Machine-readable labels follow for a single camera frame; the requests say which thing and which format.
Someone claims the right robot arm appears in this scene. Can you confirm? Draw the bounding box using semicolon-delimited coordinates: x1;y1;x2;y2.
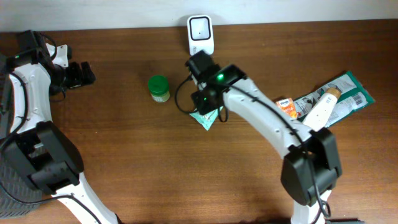
185;50;342;223

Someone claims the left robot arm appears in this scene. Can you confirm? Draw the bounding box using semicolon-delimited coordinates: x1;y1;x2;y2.
1;30;120;223

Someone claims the white barcode scanner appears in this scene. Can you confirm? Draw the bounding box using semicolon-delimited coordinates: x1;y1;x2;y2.
187;15;215;56

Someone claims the orange tissue pack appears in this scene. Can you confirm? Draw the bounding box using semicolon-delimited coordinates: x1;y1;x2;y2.
275;98;298;119

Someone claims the green lid jar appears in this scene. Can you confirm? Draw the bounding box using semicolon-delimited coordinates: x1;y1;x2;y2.
148;75;170;103

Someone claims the green glove package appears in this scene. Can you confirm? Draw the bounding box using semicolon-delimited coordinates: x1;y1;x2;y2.
294;71;375;128

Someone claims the grey plastic basket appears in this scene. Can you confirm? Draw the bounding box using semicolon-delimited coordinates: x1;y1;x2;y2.
1;157;42;220

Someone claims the mint wet wipes pack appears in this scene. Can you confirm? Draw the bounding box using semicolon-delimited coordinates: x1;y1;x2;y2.
190;106;223;131

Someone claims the white tube with cork cap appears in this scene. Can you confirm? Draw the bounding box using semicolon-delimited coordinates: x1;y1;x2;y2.
303;88;341;131

